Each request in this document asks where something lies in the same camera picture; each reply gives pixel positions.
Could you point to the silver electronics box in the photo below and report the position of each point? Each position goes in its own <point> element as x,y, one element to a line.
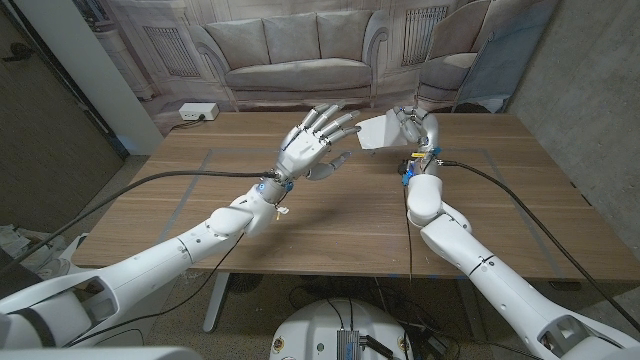
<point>348,345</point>

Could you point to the white table leg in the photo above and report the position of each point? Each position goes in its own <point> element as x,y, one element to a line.
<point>217,300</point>

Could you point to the dark door panel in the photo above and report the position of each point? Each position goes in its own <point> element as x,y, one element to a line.
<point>45,150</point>

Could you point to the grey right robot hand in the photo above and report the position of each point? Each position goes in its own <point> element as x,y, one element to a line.
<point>425,130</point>

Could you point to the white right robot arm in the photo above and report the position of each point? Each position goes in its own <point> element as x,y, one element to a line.
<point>475,250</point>

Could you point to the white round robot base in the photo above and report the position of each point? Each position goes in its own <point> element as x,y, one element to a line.
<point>320,330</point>

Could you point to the white power strip box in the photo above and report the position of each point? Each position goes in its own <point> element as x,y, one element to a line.
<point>197,111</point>

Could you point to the blue grey leaning board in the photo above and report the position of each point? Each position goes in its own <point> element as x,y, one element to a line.
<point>505,55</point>

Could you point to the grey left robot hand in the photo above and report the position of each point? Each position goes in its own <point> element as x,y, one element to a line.
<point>305,150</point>

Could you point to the dark table leg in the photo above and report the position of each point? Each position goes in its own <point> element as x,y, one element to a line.
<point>472,310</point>

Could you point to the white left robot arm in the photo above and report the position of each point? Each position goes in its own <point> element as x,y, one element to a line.
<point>175,250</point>

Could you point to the crumpled paper pile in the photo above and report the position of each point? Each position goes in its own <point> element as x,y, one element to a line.
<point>35,245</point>

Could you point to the white shipping label sheet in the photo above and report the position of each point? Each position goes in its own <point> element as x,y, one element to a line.
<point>380,132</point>

